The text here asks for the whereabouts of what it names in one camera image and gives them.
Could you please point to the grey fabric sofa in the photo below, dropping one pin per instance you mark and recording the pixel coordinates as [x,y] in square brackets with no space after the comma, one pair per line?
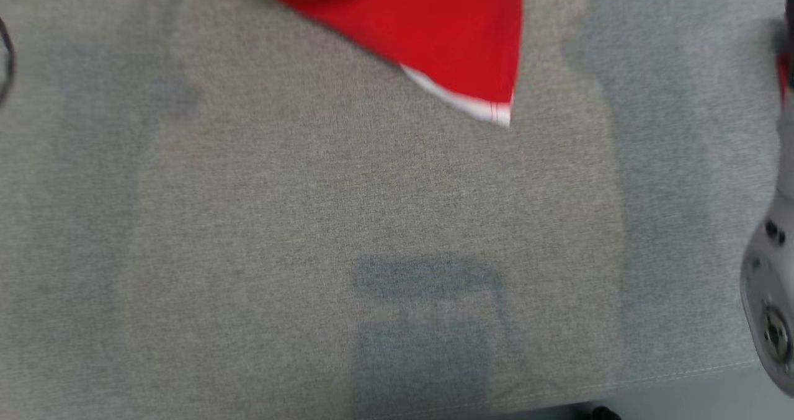
[248,221]

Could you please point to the red shorts with white waistband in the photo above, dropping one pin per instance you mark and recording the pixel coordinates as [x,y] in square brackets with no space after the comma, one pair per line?
[434,29]

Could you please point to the small black object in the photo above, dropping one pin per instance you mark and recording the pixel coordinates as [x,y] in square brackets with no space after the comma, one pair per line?
[598,414]

